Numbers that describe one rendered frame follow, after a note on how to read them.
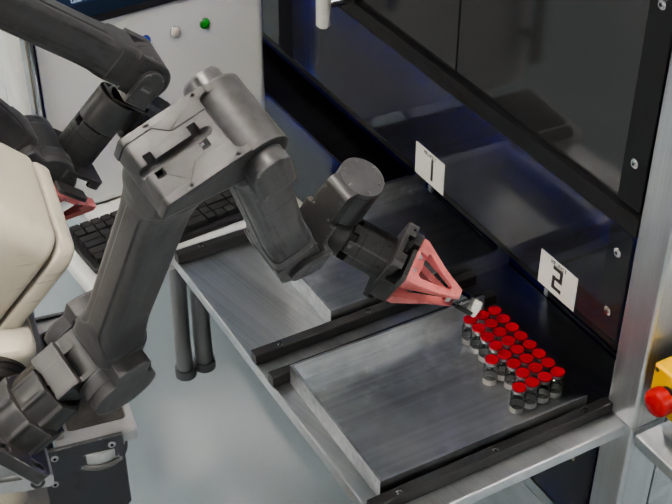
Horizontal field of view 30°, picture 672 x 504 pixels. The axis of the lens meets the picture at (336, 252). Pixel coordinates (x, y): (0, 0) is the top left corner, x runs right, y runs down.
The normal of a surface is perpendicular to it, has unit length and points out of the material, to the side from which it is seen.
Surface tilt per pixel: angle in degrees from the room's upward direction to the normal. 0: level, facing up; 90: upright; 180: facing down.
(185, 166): 34
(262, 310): 0
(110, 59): 89
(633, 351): 90
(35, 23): 97
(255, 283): 0
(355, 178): 28
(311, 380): 0
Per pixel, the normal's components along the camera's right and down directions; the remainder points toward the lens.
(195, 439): 0.00, -0.80
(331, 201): -0.66, 0.28
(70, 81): 0.56, 0.50
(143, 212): -0.73, 0.40
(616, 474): -0.87, 0.29
